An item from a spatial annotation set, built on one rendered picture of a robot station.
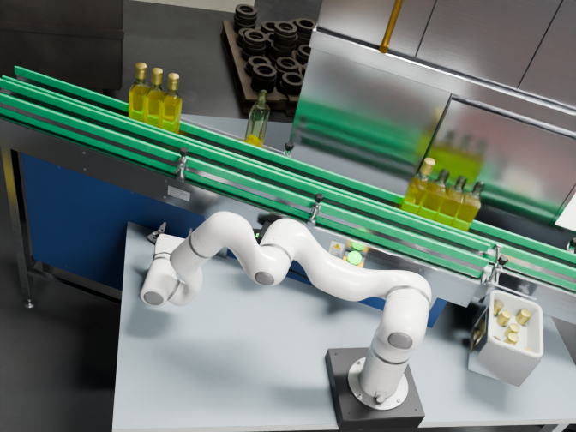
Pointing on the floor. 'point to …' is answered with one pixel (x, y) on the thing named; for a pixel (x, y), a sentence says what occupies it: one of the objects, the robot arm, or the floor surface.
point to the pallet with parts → (291, 45)
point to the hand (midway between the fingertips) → (177, 230)
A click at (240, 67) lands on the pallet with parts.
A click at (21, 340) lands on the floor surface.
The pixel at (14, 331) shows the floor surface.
